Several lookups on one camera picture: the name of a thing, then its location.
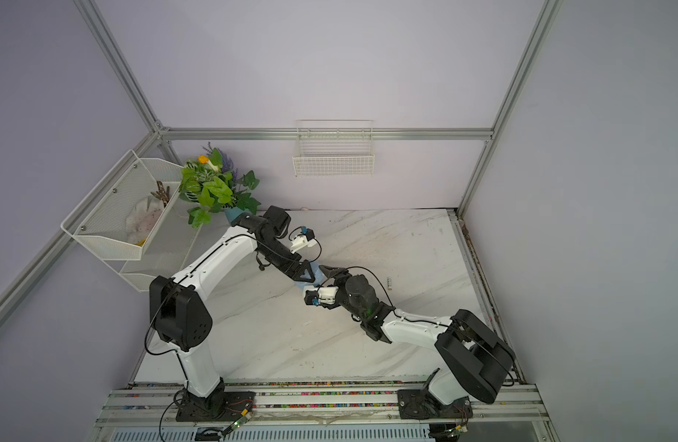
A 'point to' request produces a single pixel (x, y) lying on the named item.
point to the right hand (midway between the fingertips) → (324, 272)
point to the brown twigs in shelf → (161, 193)
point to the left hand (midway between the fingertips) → (304, 273)
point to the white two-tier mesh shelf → (98, 223)
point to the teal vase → (233, 213)
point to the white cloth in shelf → (141, 218)
